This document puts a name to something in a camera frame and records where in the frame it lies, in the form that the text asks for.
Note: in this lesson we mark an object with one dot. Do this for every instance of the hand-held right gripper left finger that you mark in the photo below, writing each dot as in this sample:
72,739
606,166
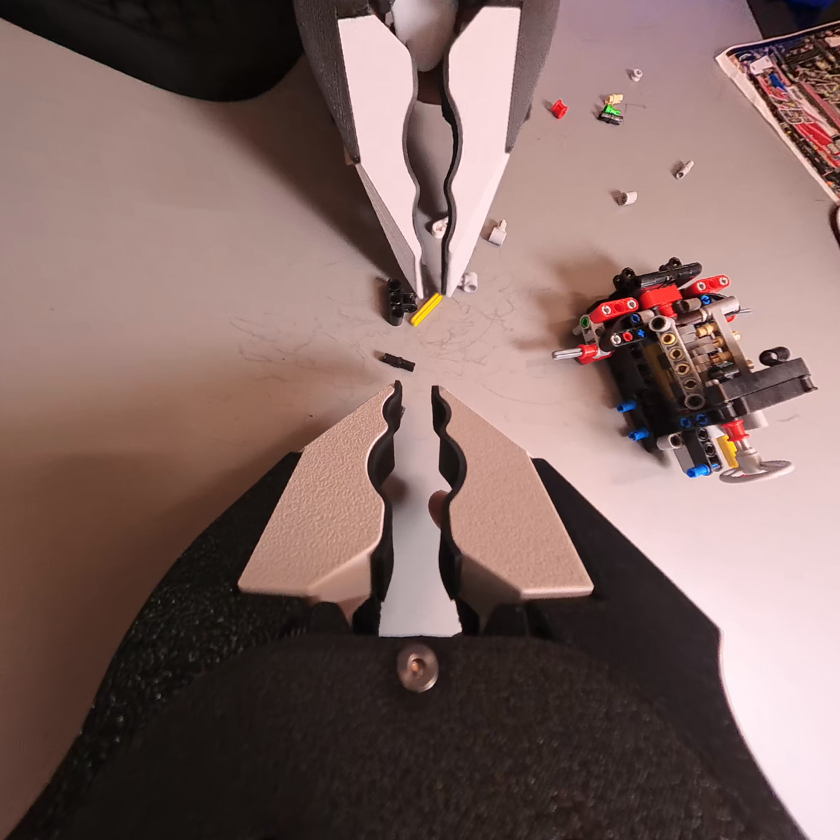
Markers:
321,518

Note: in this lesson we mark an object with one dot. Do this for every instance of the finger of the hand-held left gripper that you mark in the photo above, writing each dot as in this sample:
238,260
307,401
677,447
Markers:
377,98
482,98

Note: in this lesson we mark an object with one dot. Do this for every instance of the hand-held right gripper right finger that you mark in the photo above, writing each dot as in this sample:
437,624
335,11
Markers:
512,525

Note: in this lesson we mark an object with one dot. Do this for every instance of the grey lego connector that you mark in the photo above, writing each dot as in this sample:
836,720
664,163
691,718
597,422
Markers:
469,282
497,235

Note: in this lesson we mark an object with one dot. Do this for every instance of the black lego cross connector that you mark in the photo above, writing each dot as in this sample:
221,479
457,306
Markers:
396,308

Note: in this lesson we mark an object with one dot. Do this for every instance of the yellow lego axle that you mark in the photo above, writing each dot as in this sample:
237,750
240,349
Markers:
426,310

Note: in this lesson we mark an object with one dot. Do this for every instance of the red lego bush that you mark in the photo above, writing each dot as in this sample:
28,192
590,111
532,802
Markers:
558,109

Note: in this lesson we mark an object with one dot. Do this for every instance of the green and black lego piece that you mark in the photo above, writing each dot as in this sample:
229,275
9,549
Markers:
610,117

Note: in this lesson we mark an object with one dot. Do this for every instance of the black lego pin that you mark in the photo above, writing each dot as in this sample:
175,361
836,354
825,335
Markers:
397,361

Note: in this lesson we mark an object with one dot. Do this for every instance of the grey lego bush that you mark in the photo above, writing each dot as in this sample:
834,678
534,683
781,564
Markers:
627,197

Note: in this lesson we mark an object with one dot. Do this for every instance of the small grey lego pin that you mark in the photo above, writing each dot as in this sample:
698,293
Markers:
682,170

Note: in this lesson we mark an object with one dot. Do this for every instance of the partly built lego car chassis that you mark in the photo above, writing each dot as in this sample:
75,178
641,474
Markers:
774,380

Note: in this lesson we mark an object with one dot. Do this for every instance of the person's right hand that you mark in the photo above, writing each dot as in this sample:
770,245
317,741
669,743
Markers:
439,508

